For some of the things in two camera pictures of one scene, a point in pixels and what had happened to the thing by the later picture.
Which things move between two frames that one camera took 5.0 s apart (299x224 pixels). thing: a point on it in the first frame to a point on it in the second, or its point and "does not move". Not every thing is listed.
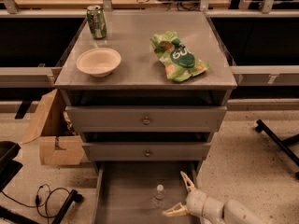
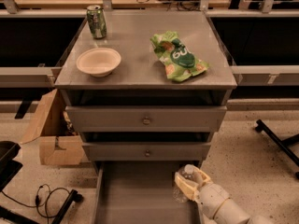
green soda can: (97, 21) does not move
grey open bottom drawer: (139, 191) does not move
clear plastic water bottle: (159, 194) to (189, 171)
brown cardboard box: (59, 142) does not move
